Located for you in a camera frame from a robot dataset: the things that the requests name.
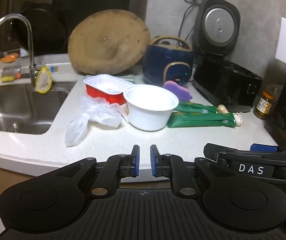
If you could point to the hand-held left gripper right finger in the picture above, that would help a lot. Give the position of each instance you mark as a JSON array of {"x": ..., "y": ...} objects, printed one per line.
[{"x": 153, "y": 160}]

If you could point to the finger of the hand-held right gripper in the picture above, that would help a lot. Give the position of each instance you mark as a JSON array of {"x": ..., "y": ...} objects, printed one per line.
[
  {"x": 210, "y": 151},
  {"x": 263, "y": 148}
]

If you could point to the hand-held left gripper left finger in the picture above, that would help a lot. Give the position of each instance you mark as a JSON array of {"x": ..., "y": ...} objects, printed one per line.
[{"x": 136, "y": 160}]

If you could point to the white plastic bowl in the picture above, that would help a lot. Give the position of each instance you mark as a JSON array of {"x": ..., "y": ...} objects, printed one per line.
[{"x": 148, "y": 115}]

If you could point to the translucent white plastic bag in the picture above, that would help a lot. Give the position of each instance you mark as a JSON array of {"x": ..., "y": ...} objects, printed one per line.
[{"x": 100, "y": 112}]

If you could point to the purple eggplant pot holder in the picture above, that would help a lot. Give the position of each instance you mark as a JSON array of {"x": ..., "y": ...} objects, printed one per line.
[{"x": 176, "y": 90}]

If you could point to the red food tray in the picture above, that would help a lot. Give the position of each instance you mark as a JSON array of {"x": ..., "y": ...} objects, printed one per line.
[{"x": 103, "y": 85}]

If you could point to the green snack packet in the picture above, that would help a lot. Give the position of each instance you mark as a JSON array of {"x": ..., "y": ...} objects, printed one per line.
[
  {"x": 195, "y": 107},
  {"x": 195, "y": 120}
]

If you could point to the garlic bulb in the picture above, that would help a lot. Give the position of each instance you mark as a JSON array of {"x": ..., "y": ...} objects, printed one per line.
[
  {"x": 238, "y": 118},
  {"x": 222, "y": 108}
]

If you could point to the glass sauce jar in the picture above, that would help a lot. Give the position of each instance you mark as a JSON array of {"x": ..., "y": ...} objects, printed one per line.
[{"x": 264, "y": 105}]

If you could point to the black rice cooker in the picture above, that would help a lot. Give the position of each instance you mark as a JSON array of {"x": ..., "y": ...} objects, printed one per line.
[{"x": 223, "y": 87}]

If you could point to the green striped cloth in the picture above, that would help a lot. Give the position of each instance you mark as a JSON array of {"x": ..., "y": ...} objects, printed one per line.
[{"x": 129, "y": 78}]

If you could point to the blue rice cooker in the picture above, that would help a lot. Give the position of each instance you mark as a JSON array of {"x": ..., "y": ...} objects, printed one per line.
[{"x": 163, "y": 60}]

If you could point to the round wooden cutting board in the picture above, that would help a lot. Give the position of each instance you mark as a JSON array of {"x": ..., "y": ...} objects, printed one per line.
[{"x": 108, "y": 42}]

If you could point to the yellow-rimmed mesh scrubber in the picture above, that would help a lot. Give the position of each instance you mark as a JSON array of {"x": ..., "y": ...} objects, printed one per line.
[{"x": 44, "y": 81}]

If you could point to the white plastic container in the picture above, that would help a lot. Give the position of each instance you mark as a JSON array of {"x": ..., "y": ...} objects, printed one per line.
[{"x": 60, "y": 65}]

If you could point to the stainless steel sink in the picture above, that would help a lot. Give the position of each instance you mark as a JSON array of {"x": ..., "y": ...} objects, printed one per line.
[{"x": 20, "y": 105}]

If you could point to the chrome kitchen faucet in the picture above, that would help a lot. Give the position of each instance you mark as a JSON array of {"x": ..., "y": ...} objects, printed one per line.
[{"x": 31, "y": 55}]

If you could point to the yellow sponge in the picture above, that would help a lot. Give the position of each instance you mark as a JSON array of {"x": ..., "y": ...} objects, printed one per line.
[{"x": 7, "y": 78}]

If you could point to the black wok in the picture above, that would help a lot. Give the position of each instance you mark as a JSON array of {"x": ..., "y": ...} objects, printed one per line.
[{"x": 42, "y": 30}]

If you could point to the orange scrubber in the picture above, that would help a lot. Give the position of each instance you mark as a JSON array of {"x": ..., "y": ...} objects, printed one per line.
[{"x": 9, "y": 58}]

